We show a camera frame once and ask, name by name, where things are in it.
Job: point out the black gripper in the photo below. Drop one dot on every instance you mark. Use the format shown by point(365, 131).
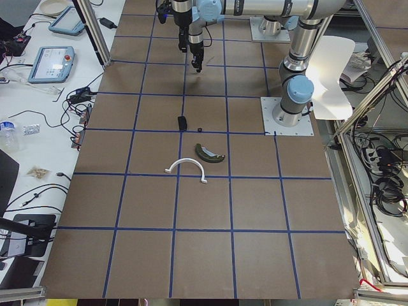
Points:
point(182, 20)
point(196, 50)

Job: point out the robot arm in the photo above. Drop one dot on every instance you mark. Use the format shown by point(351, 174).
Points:
point(189, 35)
point(297, 89)

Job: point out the black brake pad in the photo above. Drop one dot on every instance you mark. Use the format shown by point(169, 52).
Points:
point(182, 123)

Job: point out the black power adapter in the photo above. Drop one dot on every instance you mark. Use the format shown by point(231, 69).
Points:
point(107, 23)

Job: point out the green brake shoe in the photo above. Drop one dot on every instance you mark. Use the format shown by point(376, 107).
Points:
point(207, 156)

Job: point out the far blue teach pendant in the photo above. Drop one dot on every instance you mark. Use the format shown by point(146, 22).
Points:
point(68, 22)

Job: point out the blue teach pendant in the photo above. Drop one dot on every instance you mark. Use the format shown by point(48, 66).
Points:
point(52, 65)
point(68, 22)

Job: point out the near blue teach pendant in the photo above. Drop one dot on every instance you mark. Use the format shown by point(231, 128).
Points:
point(52, 65)

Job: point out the beige plate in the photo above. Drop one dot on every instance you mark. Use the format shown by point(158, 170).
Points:
point(53, 7)

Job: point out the white plastic chair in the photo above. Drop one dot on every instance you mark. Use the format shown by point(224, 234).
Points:
point(326, 65)

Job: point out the clear plastic bottle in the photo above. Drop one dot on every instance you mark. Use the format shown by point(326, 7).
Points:
point(9, 136)

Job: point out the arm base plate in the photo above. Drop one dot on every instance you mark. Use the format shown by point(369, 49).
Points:
point(264, 30)
point(279, 123)

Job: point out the aluminium frame post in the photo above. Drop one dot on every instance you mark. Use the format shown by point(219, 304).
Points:
point(89, 20)

